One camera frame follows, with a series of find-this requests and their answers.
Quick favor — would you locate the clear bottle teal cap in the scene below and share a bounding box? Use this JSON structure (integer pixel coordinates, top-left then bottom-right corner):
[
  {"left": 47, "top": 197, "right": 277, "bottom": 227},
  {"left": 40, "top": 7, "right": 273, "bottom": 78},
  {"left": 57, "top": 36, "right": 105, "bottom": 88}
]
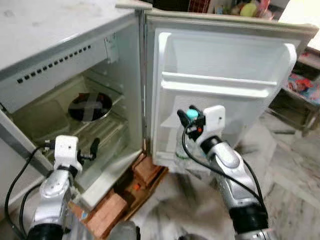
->
[{"left": 174, "top": 108, "right": 201, "bottom": 162}]

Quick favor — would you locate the white fridge door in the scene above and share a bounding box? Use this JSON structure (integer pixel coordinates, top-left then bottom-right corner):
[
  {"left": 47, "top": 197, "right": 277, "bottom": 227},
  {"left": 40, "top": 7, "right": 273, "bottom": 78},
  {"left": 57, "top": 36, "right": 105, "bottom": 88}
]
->
[{"left": 144, "top": 9, "right": 319, "bottom": 173}]

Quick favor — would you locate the small white fridge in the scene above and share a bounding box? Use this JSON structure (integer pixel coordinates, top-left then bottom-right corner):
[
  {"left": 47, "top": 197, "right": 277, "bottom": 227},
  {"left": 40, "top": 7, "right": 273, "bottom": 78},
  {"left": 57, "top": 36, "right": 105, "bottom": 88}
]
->
[{"left": 0, "top": 0, "right": 153, "bottom": 211}]

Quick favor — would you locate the dark round metal bowl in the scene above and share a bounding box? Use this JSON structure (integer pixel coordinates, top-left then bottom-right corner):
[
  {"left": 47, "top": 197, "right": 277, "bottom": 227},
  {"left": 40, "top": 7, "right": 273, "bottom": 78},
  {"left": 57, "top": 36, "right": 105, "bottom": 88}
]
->
[{"left": 67, "top": 91, "right": 114, "bottom": 123}]

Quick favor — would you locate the grey robot torso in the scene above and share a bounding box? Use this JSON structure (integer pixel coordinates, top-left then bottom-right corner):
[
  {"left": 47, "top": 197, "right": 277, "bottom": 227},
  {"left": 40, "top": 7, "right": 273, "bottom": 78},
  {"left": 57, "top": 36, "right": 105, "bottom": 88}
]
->
[{"left": 111, "top": 220, "right": 142, "bottom": 240}]

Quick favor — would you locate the red white grid crate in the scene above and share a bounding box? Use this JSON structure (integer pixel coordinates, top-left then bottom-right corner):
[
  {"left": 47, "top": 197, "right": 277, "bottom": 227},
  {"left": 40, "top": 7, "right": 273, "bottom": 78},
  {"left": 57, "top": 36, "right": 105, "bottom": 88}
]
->
[{"left": 187, "top": 0, "right": 211, "bottom": 14}]

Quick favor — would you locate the baby bouncer with colourful fabric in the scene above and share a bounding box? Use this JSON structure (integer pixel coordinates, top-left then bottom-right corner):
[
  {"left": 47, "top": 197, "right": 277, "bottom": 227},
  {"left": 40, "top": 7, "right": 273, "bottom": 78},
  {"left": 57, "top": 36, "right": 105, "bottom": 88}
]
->
[{"left": 267, "top": 72, "right": 320, "bottom": 136}]

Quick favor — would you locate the yellow green cloth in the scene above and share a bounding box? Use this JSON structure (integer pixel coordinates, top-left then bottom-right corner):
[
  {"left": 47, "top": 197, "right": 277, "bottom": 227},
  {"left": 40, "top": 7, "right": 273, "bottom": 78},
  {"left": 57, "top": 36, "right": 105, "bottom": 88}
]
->
[{"left": 239, "top": 2, "right": 259, "bottom": 18}]

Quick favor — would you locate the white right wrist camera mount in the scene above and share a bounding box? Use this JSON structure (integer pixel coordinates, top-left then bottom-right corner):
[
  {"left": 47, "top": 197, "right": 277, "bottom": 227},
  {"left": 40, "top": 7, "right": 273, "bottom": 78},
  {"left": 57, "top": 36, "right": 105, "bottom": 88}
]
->
[{"left": 199, "top": 104, "right": 226, "bottom": 144}]

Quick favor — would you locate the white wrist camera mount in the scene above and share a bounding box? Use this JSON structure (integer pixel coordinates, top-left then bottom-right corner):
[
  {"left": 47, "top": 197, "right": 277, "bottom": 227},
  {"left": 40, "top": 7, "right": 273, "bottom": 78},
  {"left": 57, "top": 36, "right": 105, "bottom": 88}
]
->
[
  {"left": 53, "top": 134, "right": 81, "bottom": 169},
  {"left": 199, "top": 104, "right": 226, "bottom": 144}
]

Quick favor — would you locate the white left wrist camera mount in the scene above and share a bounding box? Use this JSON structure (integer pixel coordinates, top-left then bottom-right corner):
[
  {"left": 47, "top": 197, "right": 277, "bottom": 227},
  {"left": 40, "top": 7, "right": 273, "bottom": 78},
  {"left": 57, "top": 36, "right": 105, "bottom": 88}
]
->
[{"left": 53, "top": 134, "right": 81, "bottom": 169}]

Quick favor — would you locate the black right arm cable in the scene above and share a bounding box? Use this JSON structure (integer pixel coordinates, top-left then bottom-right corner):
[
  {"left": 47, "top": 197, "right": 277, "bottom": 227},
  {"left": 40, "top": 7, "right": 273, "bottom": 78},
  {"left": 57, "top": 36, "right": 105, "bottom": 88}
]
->
[{"left": 180, "top": 125, "right": 267, "bottom": 207}]

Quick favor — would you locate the long black left arm cable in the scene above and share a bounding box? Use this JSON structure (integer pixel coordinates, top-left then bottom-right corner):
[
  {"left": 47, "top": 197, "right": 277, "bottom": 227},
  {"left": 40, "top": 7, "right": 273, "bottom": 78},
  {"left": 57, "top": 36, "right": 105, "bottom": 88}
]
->
[{"left": 3, "top": 144, "right": 55, "bottom": 237}]

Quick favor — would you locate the short black left arm cable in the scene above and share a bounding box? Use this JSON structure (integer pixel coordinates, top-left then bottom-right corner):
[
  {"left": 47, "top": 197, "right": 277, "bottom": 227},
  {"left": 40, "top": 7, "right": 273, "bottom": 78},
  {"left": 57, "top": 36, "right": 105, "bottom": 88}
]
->
[{"left": 18, "top": 182, "right": 44, "bottom": 237}]

